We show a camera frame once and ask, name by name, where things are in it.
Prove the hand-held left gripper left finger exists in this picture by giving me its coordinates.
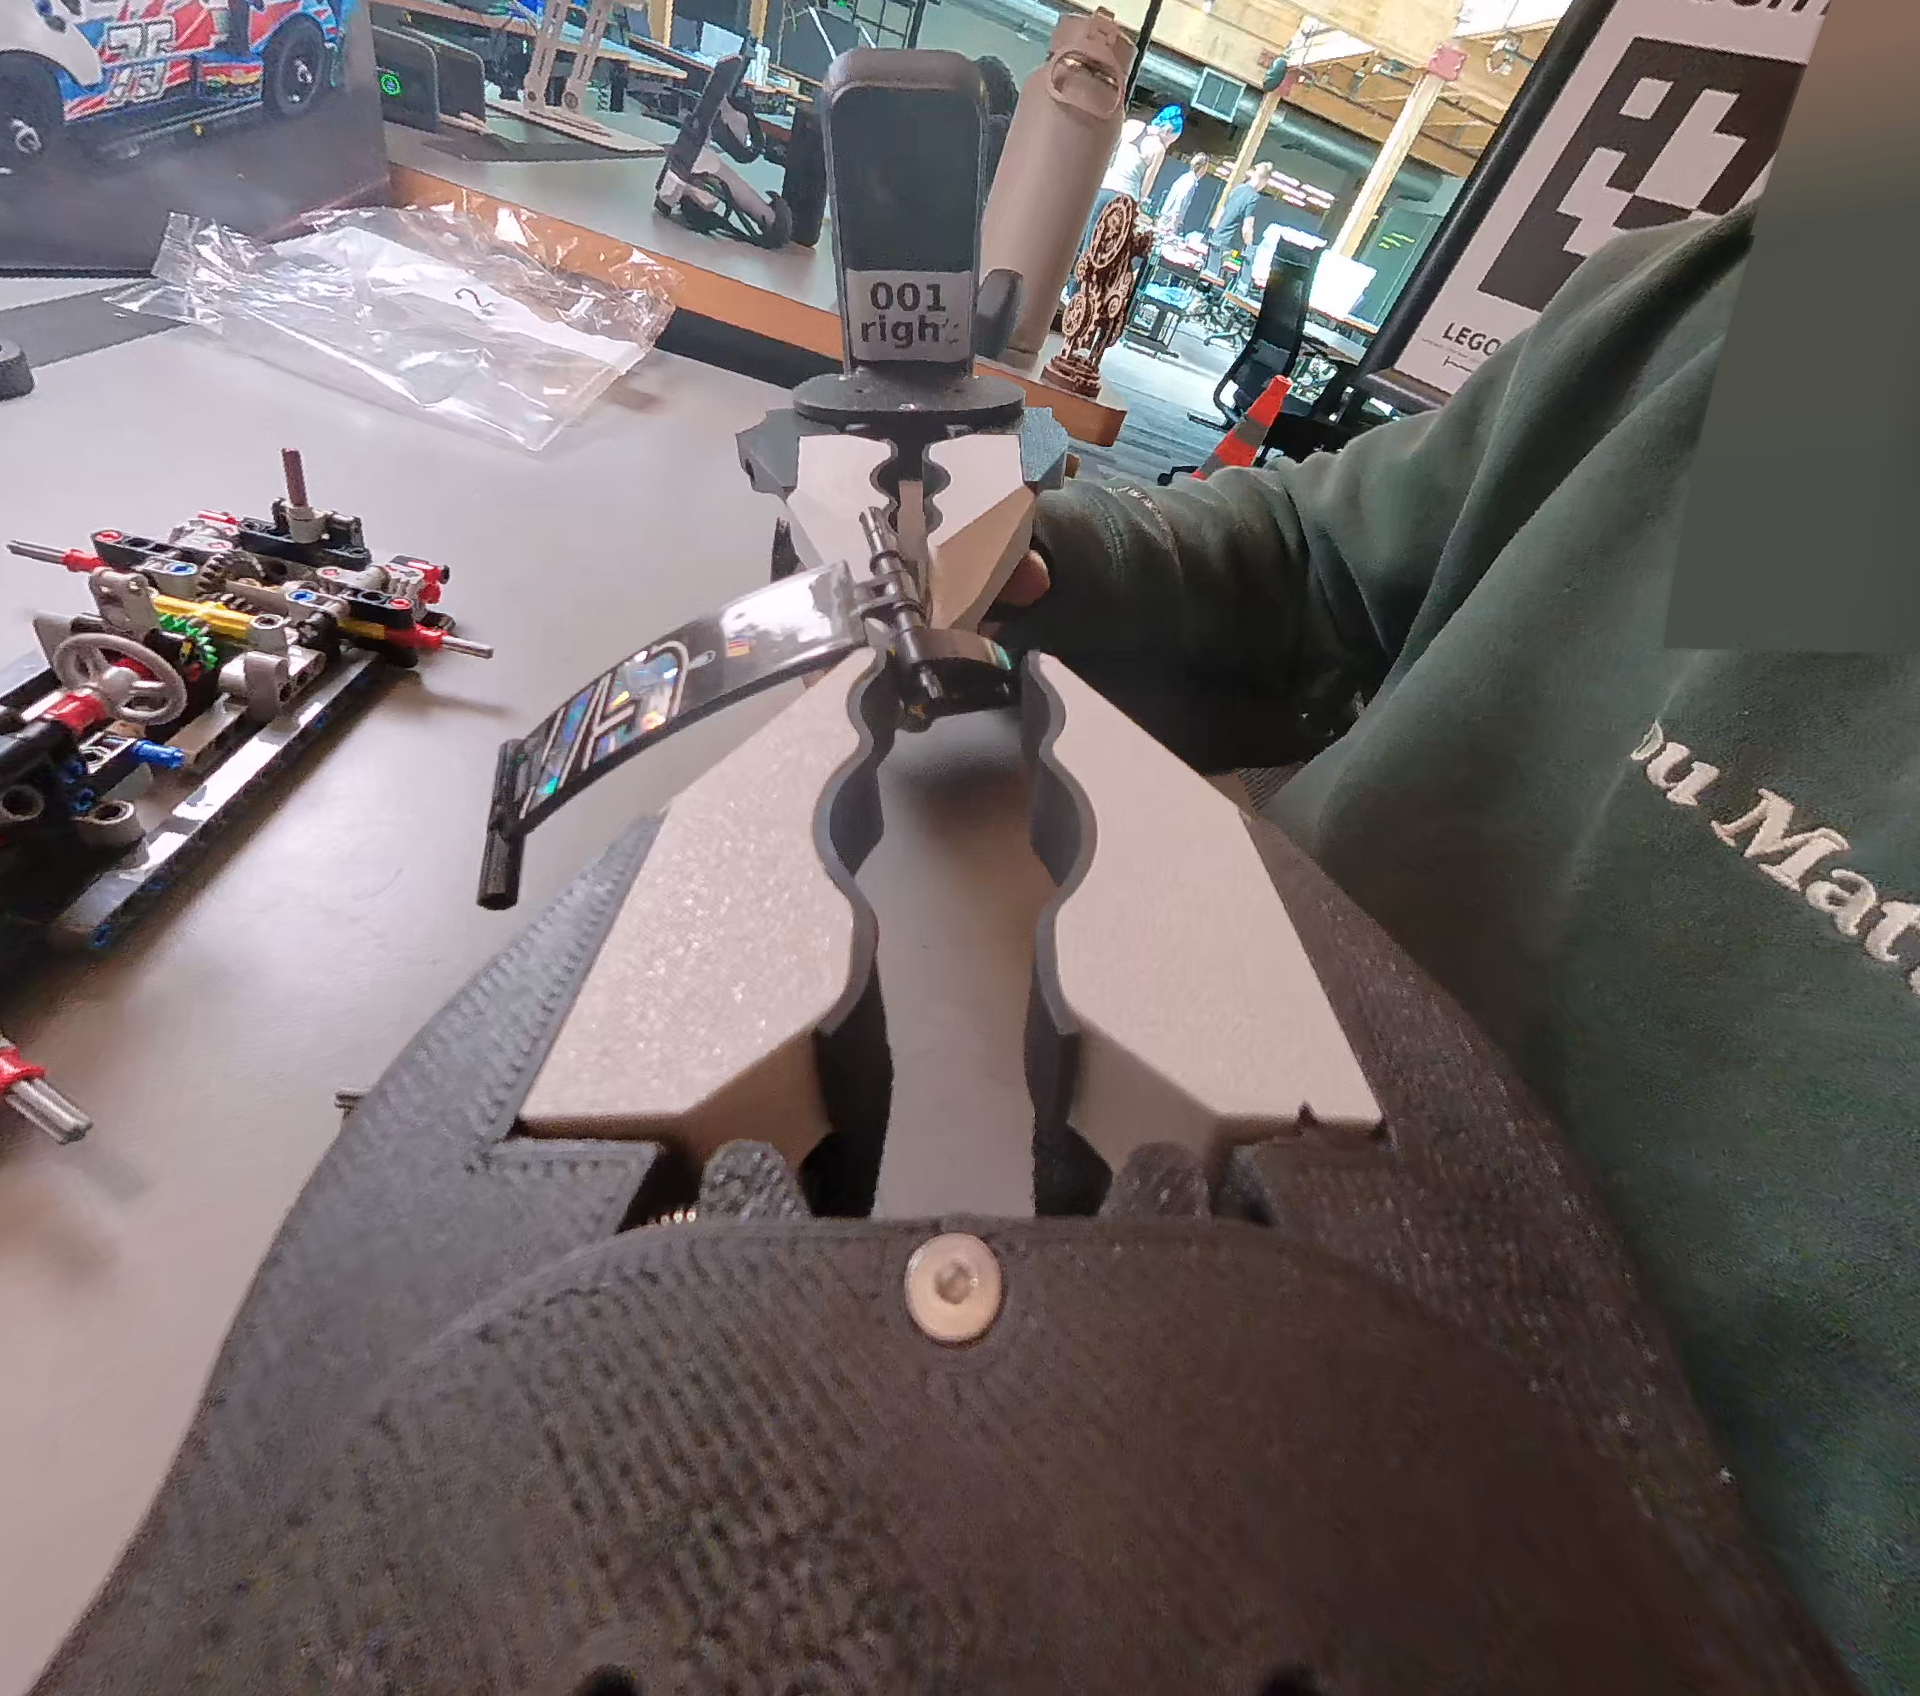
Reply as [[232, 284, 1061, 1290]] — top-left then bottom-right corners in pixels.
[[514, 659, 889, 1169]]

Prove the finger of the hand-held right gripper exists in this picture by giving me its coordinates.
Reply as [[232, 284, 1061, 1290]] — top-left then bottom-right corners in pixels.
[[917, 437, 1043, 636], [784, 437, 927, 598]]

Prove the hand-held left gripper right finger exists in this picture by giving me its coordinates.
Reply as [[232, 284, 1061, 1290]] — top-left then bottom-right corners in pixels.
[[1020, 654, 1387, 1169]]

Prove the black curved lego panel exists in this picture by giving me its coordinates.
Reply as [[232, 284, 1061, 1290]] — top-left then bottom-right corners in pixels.
[[475, 562, 1021, 915]]

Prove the person's right forearm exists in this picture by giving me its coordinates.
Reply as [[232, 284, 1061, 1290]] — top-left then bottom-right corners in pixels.
[[1032, 377, 1501, 815]]

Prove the lego car chassis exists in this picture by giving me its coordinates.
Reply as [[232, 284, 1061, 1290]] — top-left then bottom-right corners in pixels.
[[0, 449, 498, 1147]]

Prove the lego set box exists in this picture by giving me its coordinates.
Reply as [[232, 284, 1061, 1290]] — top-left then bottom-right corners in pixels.
[[0, 0, 396, 277]]

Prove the person's right hand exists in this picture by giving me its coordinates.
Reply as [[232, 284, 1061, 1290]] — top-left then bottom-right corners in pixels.
[[978, 545, 1056, 648]]

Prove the beige water bottle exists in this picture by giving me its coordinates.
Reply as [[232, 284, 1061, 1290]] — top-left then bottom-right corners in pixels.
[[982, 8, 1128, 370]]

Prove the small black white kart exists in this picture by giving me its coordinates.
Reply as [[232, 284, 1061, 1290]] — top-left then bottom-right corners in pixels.
[[652, 52, 798, 250]]

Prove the brown wooden gear model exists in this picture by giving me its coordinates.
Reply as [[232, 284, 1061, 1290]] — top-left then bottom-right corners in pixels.
[[1041, 193, 1154, 395]]

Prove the orange traffic cone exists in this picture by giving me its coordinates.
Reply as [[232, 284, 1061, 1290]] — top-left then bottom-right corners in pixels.
[[1192, 377, 1295, 484]]

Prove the grey wood-edged table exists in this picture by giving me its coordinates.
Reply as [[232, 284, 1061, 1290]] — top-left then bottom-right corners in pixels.
[[373, 112, 1129, 446]]

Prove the black mesh office chair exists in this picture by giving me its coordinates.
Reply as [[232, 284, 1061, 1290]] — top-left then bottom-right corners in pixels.
[[1206, 232, 1352, 468]]

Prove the person's green sweatshirt torso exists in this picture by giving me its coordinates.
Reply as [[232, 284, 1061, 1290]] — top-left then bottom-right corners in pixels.
[[1260, 202, 1920, 1696]]

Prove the clear plastic bag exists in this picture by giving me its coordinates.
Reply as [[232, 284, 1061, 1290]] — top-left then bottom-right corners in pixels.
[[107, 211, 678, 457]]

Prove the black box with green light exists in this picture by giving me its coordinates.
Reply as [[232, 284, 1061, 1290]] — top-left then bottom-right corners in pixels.
[[372, 22, 491, 134]]

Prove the black white marker sign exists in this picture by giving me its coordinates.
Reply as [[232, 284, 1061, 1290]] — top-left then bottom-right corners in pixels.
[[1355, 0, 1870, 416]]

